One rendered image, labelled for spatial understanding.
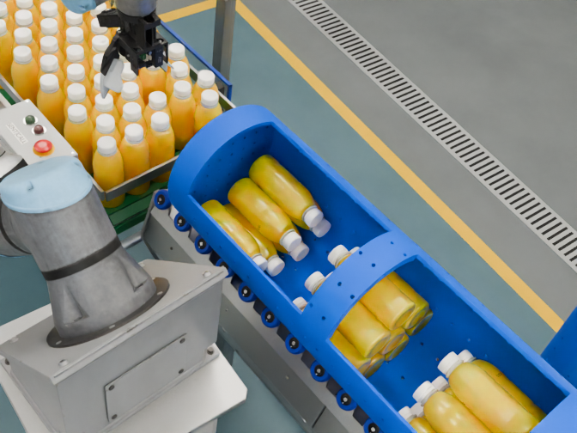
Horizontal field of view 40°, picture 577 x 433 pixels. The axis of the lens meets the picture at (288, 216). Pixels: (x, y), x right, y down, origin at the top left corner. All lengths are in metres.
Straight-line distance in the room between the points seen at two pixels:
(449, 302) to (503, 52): 2.65
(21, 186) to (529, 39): 3.42
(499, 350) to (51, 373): 0.83
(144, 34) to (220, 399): 0.66
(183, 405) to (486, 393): 0.49
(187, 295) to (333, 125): 2.36
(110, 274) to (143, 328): 0.09
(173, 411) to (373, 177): 2.10
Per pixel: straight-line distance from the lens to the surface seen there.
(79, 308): 1.12
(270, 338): 1.61
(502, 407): 1.36
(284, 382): 1.63
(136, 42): 1.52
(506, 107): 3.76
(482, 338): 1.53
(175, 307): 1.09
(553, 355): 1.80
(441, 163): 3.37
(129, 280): 1.11
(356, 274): 1.35
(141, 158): 1.76
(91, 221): 1.10
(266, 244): 1.61
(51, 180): 1.08
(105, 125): 1.75
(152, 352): 1.16
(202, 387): 1.29
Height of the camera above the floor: 2.30
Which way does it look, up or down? 50 degrees down
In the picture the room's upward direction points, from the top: 11 degrees clockwise
